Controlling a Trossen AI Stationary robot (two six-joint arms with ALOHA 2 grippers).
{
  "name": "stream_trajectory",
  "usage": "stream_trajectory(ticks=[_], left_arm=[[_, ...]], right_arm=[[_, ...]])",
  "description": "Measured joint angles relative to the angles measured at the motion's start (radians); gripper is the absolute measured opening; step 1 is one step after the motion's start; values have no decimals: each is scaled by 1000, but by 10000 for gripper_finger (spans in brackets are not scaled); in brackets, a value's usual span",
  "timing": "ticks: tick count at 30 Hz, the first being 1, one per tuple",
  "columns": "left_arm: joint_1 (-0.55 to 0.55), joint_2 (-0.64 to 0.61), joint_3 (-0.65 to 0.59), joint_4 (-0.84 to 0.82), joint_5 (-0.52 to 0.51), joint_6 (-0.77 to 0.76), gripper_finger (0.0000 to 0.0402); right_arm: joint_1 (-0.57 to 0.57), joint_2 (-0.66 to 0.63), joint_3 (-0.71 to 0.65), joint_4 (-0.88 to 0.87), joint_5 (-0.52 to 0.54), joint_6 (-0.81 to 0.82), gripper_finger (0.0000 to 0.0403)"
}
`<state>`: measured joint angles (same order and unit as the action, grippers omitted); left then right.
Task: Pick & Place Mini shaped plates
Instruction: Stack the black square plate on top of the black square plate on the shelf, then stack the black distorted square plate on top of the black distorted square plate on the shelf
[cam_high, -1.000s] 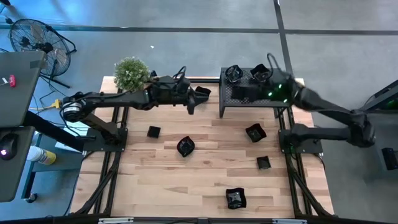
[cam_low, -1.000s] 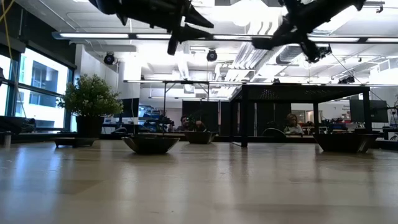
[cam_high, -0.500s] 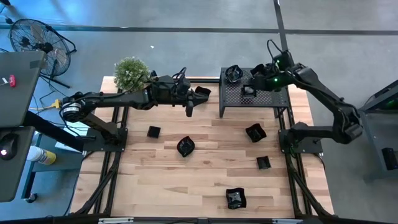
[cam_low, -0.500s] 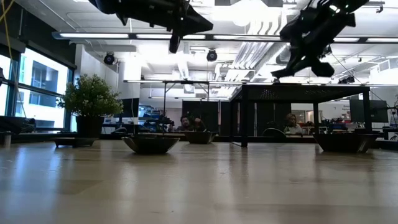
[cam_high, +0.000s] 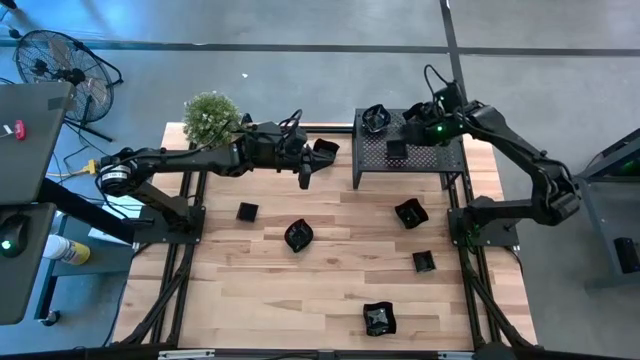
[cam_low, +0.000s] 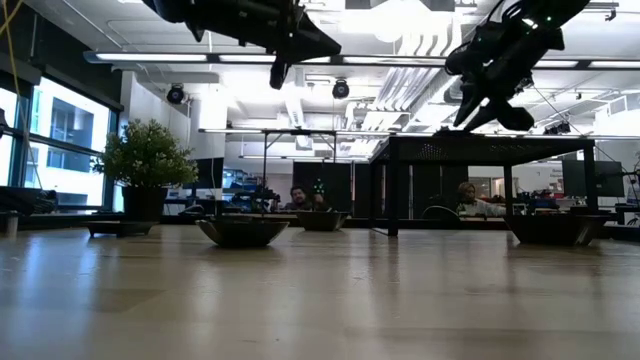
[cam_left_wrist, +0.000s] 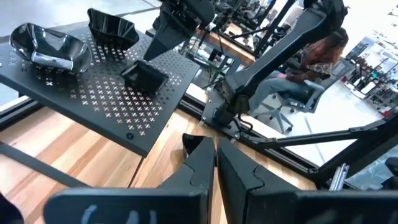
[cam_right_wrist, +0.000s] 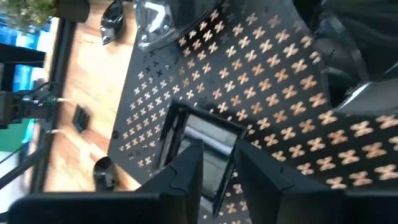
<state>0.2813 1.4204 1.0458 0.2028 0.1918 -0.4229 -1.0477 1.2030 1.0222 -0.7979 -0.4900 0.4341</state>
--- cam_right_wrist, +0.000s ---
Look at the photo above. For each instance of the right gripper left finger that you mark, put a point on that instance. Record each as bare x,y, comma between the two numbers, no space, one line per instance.
174,199

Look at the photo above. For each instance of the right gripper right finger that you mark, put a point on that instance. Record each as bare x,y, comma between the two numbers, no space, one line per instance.
280,199

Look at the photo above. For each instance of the square black deep mini plate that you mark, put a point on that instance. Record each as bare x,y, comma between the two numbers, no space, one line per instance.
211,137

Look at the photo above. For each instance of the rectangular black footed mini plate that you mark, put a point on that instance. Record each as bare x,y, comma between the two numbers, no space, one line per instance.
81,119

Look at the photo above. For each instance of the glossy black footed mini plate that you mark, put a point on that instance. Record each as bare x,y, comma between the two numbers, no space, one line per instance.
155,21

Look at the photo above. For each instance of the leaf-shaped black mini plate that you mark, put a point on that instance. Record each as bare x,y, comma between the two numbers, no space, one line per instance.
112,21

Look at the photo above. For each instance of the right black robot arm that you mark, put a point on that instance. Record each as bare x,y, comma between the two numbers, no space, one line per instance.
357,31

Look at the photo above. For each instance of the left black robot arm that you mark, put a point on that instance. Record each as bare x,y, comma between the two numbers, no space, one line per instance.
31,107

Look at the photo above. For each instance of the black perforated metal rack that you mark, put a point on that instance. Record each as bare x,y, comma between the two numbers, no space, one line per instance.
280,93

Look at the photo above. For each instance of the green potted plant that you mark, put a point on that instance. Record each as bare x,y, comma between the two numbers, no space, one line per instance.
31,11

